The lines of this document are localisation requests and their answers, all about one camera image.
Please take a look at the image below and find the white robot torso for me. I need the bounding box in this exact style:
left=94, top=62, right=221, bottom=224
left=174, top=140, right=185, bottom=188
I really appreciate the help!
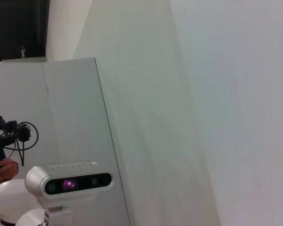
left=0, top=180, right=74, bottom=226

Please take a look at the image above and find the operator hand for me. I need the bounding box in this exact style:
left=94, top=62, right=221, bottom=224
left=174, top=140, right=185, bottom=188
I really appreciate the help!
left=0, top=158, right=19, bottom=183

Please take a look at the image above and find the silver head depth camera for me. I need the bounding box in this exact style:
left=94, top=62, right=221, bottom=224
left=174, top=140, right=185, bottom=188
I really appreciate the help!
left=25, top=161, right=115, bottom=203

